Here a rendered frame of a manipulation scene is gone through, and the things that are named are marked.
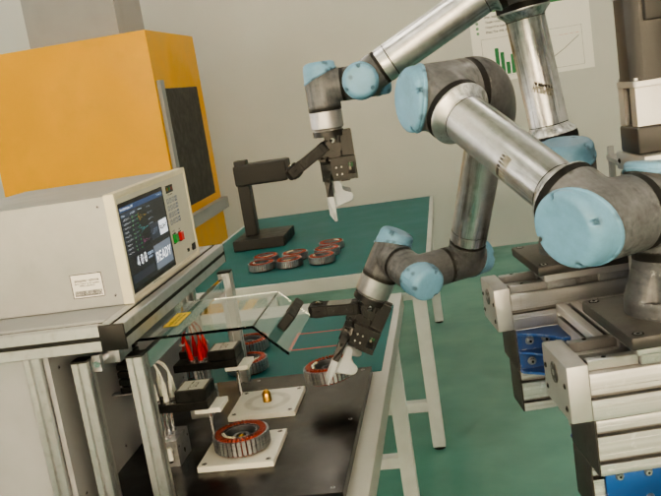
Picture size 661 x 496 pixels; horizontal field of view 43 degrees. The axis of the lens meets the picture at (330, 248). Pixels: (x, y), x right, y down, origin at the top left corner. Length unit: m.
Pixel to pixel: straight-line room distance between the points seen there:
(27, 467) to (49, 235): 0.42
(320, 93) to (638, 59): 0.70
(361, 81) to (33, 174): 4.04
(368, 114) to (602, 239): 5.74
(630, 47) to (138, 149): 4.09
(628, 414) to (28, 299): 1.07
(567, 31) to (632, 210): 5.71
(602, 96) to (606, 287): 5.19
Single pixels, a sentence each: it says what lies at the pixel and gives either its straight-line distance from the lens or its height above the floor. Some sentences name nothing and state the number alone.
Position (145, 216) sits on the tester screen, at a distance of 1.70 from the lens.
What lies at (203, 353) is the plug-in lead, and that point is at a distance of 1.93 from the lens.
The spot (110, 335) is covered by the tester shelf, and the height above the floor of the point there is 1.10.
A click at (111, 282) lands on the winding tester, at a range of 1.61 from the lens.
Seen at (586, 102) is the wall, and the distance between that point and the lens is 6.95.
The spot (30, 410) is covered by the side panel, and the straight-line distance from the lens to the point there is 1.60.
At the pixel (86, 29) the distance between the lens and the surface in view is 5.70.
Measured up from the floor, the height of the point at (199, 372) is 0.87.
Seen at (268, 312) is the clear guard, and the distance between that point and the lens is 1.58.
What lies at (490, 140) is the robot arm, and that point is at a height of 1.33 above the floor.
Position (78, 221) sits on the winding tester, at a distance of 1.61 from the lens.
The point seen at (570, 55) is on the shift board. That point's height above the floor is 1.41.
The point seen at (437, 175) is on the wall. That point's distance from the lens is 6.90.
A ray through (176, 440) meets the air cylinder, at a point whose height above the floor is 0.82.
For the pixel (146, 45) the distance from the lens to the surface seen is 5.29.
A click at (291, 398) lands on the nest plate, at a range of 1.94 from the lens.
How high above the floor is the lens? 1.44
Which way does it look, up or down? 10 degrees down
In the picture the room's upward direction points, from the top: 9 degrees counter-clockwise
